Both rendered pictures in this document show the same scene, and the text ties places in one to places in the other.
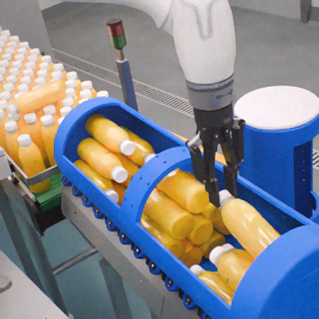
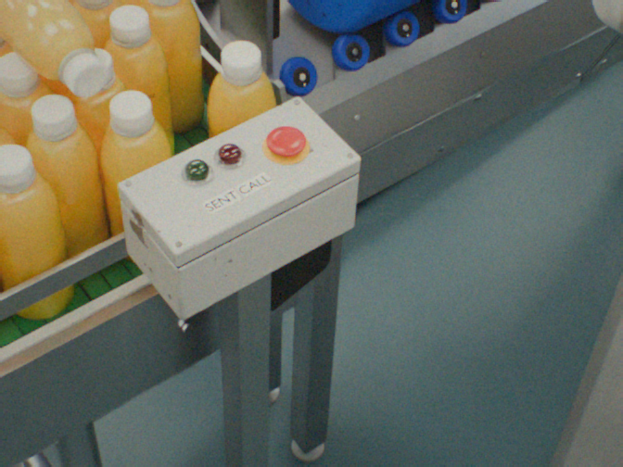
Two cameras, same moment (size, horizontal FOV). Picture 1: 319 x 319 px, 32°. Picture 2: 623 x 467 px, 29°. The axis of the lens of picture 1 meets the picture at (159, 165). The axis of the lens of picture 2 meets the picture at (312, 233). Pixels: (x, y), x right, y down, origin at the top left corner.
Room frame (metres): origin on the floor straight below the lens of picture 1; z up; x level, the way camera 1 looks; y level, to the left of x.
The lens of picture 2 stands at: (1.65, 1.29, 1.90)
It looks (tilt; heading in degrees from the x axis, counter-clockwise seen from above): 50 degrees down; 259
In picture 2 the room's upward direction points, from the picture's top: 3 degrees clockwise
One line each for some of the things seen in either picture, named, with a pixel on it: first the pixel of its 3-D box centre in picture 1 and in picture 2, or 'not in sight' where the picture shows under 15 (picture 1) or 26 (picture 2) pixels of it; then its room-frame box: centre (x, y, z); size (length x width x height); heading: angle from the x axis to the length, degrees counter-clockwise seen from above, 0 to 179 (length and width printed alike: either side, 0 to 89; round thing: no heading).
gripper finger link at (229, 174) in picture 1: (230, 181); not in sight; (0.93, -0.14, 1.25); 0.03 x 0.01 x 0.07; 28
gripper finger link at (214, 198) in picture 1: (213, 191); not in sight; (0.91, -0.10, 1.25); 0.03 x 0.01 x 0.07; 28
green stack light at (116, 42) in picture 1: (117, 39); not in sight; (2.04, 0.07, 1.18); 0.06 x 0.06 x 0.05
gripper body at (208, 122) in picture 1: (214, 122); not in sight; (0.92, -0.12, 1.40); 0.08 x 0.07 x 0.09; 118
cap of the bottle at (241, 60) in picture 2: (24, 139); (241, 60); (1.56, 0.41, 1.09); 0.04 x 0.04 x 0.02
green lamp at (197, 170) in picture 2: not in sight; (197, 169); (1.62, 0.56, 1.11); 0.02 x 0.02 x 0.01
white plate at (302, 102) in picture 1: (276, 106); not in sight; (1.58, -0.41, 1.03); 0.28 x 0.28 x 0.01
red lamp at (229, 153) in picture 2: not in sight; (229, 153); (1.59, 0.54, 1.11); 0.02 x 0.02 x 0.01
